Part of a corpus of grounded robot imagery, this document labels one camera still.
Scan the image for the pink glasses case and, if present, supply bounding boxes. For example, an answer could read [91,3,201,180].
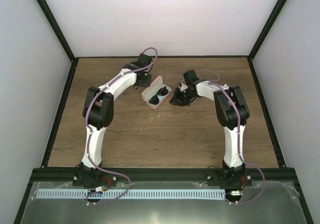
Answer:
[141,76,172,109]

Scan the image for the black left table rail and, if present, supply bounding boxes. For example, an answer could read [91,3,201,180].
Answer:
[40,58,79,168]

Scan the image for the black sunglasses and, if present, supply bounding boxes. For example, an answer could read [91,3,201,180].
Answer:
[149,86,169,105]

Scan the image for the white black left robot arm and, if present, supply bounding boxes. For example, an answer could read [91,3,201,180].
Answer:
[73,52,157,187]

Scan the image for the black table rail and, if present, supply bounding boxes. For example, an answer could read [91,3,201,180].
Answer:
[247,57,287,168]
[40,58,79,168]

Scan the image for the black right frame post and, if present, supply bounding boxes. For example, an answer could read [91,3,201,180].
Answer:
[248,0,287,61]

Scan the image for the light blue cleaning cloth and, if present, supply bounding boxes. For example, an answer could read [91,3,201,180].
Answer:
[157,87,171,104]

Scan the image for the black front mounting rail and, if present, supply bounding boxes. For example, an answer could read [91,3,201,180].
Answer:
[29,167,297,187]

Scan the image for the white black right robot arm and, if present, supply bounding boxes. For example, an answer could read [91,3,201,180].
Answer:
[170,70,250,185]

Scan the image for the metal front tray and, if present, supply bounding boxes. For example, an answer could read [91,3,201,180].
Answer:
[20,181,307,223]

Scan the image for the light blue slotted cable duct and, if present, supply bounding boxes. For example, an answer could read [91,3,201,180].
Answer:
[36,189,226,200]

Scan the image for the black right table rail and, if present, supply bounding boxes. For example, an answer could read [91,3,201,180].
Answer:
[247,57,287,168]

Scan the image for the black frame post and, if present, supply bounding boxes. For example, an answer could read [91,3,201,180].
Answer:
[36,0,75,62]
[248,0,287,61]

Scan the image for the black left frame post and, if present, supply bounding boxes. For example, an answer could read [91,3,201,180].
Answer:
[36,0,75,62]

